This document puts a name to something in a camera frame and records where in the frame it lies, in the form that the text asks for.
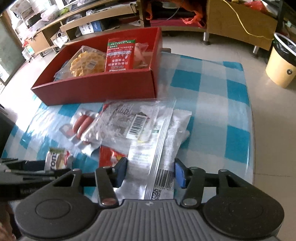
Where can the silver foil snack pack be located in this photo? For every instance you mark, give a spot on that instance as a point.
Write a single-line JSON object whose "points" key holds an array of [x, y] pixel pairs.
{"points": [[151, 169]]}

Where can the orange plastic bag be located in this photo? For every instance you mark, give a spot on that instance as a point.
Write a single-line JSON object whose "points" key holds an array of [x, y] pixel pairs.
{"points": [[180, 13]]}

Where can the clear barcode snack bag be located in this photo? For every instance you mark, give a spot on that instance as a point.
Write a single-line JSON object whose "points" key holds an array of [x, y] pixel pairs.
{"points": [[122, 122]]}

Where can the vacuum packed sausages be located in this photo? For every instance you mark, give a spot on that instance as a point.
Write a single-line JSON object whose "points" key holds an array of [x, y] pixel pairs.
{"points": [[77, 126]]}

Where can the blue checkered tablecloth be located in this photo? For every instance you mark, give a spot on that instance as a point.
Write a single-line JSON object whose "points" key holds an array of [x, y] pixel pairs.
{"points": [[221, 129]]}

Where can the Kaprons wafer pack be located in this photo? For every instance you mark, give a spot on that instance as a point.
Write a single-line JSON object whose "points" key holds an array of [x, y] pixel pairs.
{"points": [[58, 159]]}

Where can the blue white carton box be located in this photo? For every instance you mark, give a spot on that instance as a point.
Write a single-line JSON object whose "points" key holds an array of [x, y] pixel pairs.
{"points": [[91, 27]]}

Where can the yellow trash bin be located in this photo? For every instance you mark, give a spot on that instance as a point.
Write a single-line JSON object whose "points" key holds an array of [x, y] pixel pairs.
{"points": [[281, 64]]}

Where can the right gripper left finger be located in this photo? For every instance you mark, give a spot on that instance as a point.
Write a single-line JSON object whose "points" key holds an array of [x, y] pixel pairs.
{"points": [[107, 178]]}

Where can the wooden TV cabinet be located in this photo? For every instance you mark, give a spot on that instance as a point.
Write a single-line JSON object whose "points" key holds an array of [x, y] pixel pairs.
{"points": [[223, 18]]}

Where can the yellow waffle cookie bag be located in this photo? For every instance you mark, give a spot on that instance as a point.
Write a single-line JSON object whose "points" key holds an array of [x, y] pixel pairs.
{"points": [[85, 61]]}

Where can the round white pastry pack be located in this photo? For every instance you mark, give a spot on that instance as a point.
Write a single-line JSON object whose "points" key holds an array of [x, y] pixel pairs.
{"points": [[142, 56]]}

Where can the red green snack bag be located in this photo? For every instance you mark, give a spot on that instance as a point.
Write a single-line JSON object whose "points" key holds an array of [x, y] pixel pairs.
{"points": [[120, 54]]}

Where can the red candy bag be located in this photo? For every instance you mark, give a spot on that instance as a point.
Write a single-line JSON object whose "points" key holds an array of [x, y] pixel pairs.
{"points": [[109, 157]]}

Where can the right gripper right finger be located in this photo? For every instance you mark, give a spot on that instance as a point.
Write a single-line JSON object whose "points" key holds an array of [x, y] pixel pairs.
{"points": [[193, 181]]}

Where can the red cardboard box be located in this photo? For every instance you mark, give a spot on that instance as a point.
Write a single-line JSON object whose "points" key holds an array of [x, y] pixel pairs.
{"points": [[99, 87]]}

